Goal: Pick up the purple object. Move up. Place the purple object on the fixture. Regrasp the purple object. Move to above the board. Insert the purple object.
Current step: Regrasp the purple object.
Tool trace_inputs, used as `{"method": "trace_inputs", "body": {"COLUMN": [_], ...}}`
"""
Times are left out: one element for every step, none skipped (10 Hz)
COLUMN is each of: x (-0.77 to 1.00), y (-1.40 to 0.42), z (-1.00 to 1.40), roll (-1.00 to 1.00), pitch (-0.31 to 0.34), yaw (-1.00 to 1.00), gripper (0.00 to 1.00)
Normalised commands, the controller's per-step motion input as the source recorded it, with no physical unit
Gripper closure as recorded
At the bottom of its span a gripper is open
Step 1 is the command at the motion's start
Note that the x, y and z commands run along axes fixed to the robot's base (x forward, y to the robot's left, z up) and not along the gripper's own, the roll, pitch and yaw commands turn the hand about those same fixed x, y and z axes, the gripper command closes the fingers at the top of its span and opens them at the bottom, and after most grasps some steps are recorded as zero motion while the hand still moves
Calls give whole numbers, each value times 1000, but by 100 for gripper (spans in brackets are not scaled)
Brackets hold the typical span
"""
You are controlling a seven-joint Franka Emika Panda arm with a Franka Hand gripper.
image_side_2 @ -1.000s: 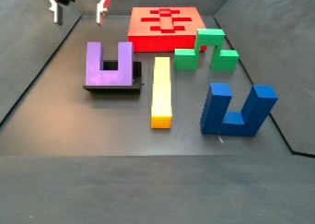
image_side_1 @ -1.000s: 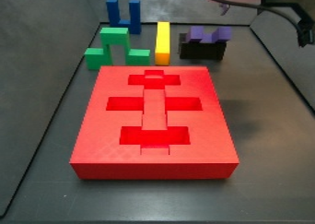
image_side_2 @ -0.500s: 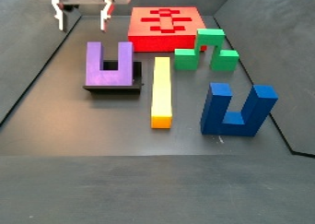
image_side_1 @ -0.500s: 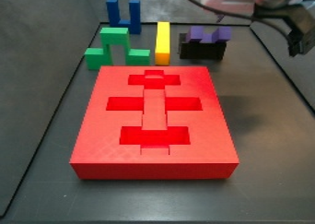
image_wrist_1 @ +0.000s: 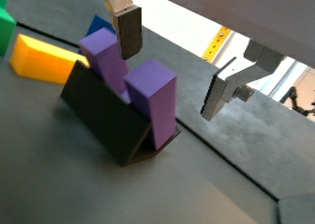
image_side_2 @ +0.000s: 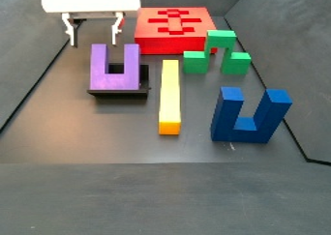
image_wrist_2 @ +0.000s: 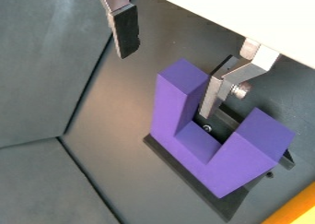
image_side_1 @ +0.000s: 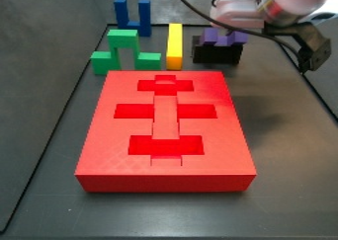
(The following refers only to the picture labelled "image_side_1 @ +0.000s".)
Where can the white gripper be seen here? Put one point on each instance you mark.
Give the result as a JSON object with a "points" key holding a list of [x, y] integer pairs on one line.
{"points": [[238, 13]]}

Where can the purple U-shaped block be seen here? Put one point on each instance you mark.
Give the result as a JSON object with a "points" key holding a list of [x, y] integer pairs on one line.
{"points": [[211, 37]]}

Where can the black angled fixture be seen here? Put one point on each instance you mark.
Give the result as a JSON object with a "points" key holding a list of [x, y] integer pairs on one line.
{"points": [[215, 54]]}

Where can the red slotted board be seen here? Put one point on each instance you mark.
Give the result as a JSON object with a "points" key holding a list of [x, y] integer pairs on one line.
{"points": [[164, 136]]}

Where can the yellow long bar block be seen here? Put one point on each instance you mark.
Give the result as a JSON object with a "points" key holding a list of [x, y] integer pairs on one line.
{"points": [[174, 47]]}

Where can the blue U-shaped block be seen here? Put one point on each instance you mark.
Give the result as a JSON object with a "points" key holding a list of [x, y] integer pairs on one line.
{"points": [[140, 24]]}

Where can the green arch block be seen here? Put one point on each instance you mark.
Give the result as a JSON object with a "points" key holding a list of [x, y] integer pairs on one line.
{"points": [[123, 49]]}

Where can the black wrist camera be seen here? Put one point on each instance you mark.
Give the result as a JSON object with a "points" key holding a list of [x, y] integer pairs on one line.
{"points": [[314, 45]]}

